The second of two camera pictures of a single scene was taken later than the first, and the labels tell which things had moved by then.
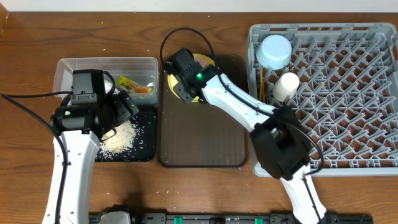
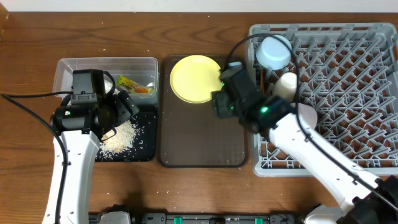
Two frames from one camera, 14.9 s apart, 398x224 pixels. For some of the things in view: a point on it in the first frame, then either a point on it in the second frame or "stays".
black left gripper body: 117,111 stays
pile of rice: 117,140 stays
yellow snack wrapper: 132,86 stays
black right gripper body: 181,89 -> 224,109
